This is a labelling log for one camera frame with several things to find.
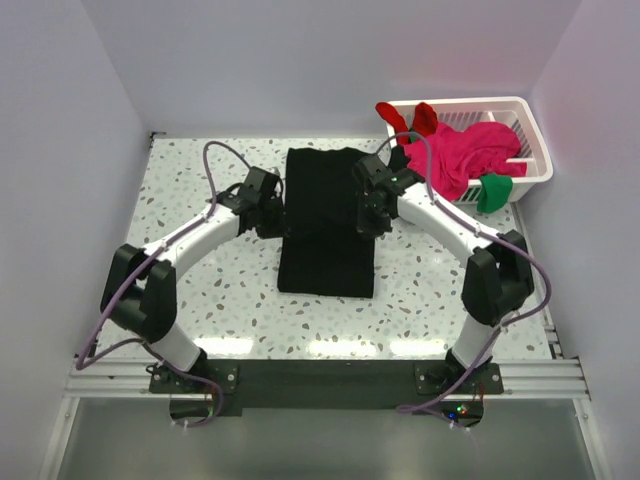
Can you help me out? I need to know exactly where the black t-shirt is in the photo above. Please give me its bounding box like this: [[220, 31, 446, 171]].
[[277, 147, 375, 299]]

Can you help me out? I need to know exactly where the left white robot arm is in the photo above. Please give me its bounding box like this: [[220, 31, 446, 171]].
[[101, 180, 285, 392]]

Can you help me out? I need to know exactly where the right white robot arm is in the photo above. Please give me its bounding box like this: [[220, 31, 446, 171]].
[[353, 166, 534, 393]]

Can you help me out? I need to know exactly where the pink t-shirt in basket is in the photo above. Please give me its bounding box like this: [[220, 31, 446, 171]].
[[403, 121, 527, 203]]

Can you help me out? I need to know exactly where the red garment in basket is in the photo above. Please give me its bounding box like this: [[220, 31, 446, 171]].
[[375, 101, 439, 146]]

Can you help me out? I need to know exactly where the green garment in basket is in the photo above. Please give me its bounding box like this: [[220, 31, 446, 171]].
[[405, 127, 514, 214]]

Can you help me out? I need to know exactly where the white plastic laundry basket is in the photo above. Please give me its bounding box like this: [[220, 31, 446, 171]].
[[376, 97, 553, 213]]

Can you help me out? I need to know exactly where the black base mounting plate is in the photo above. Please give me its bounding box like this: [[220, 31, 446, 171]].
[[149, 357, 504, 417]]

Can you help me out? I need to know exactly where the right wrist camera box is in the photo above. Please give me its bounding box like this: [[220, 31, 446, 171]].
[[352, 155, 393, 190]]

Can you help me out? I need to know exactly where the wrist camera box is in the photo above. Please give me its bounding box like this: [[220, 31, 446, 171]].
[[238, 167, 281, 203], [352, 155, 393, 190]]

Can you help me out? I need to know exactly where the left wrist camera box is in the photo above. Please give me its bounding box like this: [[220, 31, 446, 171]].
[[238, 167, 281, 203]]

